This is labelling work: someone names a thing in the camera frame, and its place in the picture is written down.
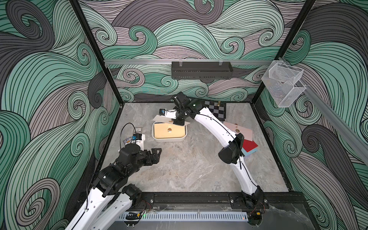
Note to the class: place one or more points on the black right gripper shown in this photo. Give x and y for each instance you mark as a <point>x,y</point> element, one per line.
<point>178,120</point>

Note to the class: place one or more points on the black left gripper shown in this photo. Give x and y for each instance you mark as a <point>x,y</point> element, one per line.
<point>155,157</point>

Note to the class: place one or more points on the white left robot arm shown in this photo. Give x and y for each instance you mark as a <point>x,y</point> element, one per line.
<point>110,194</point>

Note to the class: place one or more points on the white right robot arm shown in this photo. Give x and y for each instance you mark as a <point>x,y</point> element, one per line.
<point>231,142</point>

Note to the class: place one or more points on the blue playing card box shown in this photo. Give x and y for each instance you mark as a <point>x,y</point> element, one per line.
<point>127,141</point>

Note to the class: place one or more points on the pink sealed envelope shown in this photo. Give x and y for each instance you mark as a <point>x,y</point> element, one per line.
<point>247,133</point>

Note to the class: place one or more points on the black folding chess board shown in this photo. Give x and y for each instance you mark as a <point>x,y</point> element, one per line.
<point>218,112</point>

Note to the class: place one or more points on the red envelope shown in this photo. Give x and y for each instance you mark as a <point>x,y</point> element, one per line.
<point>249,145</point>

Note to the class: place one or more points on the teal envelope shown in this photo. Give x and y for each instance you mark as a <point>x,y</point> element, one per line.
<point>247,153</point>

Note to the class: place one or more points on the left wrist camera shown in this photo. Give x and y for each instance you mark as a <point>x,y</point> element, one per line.
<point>138,139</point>

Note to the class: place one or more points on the black wall shelf tray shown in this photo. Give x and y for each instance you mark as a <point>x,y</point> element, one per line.
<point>201,71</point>

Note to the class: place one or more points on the white slotted cable duct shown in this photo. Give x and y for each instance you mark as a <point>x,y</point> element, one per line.
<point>195,216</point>

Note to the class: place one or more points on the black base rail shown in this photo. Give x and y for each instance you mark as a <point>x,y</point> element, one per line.
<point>218,200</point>

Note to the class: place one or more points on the aluminium back rail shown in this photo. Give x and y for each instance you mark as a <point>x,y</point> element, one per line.
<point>146,61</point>

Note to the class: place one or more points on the aluminium rail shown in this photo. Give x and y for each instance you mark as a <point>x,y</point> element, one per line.
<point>146,61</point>
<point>322,121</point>

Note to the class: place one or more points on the clear acrylic wall bin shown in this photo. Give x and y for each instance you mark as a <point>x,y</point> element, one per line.
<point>283,82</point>

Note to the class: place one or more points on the black corner frame post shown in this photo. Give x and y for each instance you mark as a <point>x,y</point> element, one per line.
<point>88,32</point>

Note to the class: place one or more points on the black right corner post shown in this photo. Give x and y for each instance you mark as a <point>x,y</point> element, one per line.
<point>295,27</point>

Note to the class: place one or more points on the aluminium right rail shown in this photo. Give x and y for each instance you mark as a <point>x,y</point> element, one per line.
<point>322,121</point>

